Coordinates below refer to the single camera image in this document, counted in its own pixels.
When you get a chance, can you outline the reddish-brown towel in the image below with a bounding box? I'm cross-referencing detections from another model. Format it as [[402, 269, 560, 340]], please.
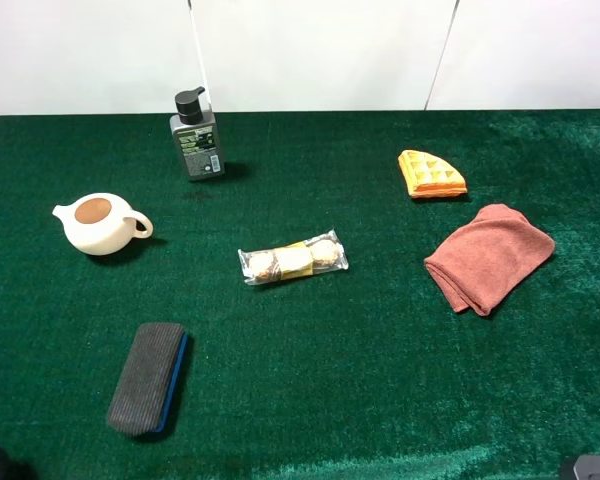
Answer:
[[424, 204, 555, 317]]

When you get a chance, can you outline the grey object bottom right corner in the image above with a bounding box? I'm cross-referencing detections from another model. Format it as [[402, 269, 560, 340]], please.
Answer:
[[559, 454, 600, 480]]

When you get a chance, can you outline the wrapped pastry snack pack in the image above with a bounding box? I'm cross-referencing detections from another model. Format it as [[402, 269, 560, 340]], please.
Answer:
[[238, 230, 349, 285]]

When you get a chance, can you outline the orange waffle toy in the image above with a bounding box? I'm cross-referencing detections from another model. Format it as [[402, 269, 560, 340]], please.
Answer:
[[398, 150, 468, 199]]

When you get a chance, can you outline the green velvet table cloth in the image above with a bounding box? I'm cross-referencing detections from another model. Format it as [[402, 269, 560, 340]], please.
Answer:
[[0, 110, 600, 479]]

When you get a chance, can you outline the grey pump soap bottle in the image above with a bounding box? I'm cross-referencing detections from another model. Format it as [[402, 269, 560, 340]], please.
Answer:
[[170, 86, 225, 181]]

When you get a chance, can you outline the cream ceramic teapot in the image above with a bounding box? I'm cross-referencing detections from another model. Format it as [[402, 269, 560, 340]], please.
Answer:
[[52, 192, 154, 256]]

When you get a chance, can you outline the grey blue whiteboard eraser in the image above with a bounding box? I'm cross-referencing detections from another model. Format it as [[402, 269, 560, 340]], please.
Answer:
[[107, 322, 188, 437]]

